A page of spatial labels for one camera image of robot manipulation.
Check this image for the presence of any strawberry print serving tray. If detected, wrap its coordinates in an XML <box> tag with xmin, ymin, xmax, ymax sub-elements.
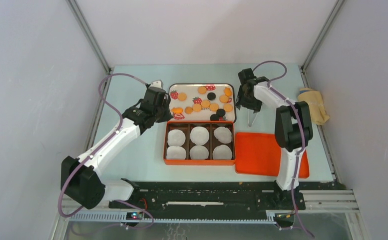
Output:
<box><xmin>169</xmin><ymin>83</ymin><xmax>237</xmax><ymax>123</ymax></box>

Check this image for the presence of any black sandwich cookie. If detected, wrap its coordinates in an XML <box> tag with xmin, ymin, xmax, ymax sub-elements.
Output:
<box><xmin>210</xmin><ymin>114</ymin><xmax>220</xmax><ymax>122</ymax></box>
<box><xmin>207</xmin><ymin>92</ymin><xmax>216</xmax><ymax>101</ymax></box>
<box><xmin>216</xmin><ymin>108</ymin><xmax>226</xmax><ymax>117</ymax></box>

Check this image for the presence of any orange cookie box with dividers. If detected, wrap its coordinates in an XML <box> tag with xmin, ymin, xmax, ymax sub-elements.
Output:
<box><xmin>163</xmin><ymin>121</ymin><xmax>236</xmax><ymax>166</ymax></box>

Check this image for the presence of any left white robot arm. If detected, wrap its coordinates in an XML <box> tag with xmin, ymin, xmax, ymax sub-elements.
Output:
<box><xmin>59</xmin><ymin>84</ymin><xmax>172</xmax><ymax>210</ymax></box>

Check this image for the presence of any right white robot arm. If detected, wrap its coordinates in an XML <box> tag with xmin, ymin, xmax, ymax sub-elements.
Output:
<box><xmin>235</xmin><ymin>68</ymin><xmax>313</xmax><ymax>209</ymax></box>

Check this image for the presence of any round tan biscuit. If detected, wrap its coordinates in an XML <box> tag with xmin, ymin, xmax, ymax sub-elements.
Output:
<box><xmin>219</xmin><ymin>94</ymin><xmax>229</xmax><ymax>104</ymax></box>
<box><xmin>209</xmin><ymin>103</ymin><xmax>219</xmax><ymax>112</ymax></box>
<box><xmin>201</xmin><ymin>100</ymin><xmax>211</xmax><ymax>109</ymax></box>
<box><xmin>192</xmin><ymin>103</ymin><xmax>202</xmax><ymax>112</ymax></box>
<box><xmin>184</xmin><ymin>106</ymin><xmax>193</xmax><ymax>115</ymax></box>
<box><xmin>177</xmin><ymin>92</ymin><xmax>187</xmax><ymax>102</ymax></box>
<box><xmin>223</xmin><ymin>103</ymin><xmax>233</xmax><ymax>113</ymax></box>

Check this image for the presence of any white paper cupcake liner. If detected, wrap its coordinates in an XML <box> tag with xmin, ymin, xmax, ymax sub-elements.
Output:
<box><xmin>166</xmin><ymin>146</ymin><xmax>187</xmax><ymax>160</ymax></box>
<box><xmin>189</xmin><ymin>145</ymin><xmax>209</xmax><ymax>160</ymax></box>
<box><xmin>213</xmin><ymin>126</ymin><xmax>232</xmax><ymax>144</ymax></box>
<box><xmin>212</xmin><ymin>144</ymin><xmax>233</xmax><ymax>160</ymax></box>
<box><xmin>190</xmin><ymin>126</ymin><xmax>209</xmax><ymax>146</ymax></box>
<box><xmin>167</xmin><ymin>129</ymin><xmax>186</xmax><ymax>147</ymax></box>

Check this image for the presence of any orange box lid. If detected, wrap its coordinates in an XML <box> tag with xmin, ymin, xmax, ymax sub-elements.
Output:
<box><xmin>235</xmin><ymin>132</ymin><xmax>311</xmax><ymax>179</ymax></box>

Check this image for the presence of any swirl tan cookie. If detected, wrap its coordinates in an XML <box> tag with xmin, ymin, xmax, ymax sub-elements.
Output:
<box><xmin>197</xmin><ymin>86</ymin><xmax>207</xmax><ymax>94</ymax></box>

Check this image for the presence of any beige cloth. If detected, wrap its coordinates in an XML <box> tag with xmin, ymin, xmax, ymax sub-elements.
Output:
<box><xmin>297</xmin><ymin>88</ymin><xmax>330</xmax><ymax>126</ymax></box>

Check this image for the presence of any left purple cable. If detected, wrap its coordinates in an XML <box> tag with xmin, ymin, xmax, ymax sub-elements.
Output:
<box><xmin>57</xmin><ymin>73</ymin><xmax>155</xmax><ymax>230</ymax></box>

